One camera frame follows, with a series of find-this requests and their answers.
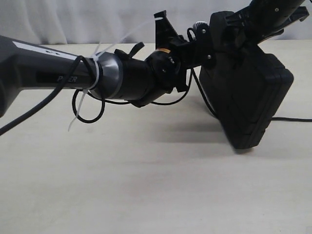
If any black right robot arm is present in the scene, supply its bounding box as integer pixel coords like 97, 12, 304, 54
223, 0, 310, 50

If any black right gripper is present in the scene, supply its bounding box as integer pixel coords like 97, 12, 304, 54
223, 0, 309, 53

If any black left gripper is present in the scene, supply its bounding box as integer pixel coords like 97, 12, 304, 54
143, 36, 215, 108

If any white backdrop curtain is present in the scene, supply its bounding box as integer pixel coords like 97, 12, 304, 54
0, 0, 312, 46

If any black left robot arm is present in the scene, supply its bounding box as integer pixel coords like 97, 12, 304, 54
0, 36, 216, 115

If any black plastic carrying case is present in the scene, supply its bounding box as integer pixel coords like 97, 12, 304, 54
199, 11, 294, 150

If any white zip tie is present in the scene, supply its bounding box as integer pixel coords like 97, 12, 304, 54
67, 17, 163, 132

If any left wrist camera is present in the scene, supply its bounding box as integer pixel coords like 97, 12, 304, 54
154, 10, 179, 50

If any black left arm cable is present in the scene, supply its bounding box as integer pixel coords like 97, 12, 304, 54
0, 41, 193, 137

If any black braided rope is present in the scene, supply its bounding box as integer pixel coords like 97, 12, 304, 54
186, 28, 312, 122

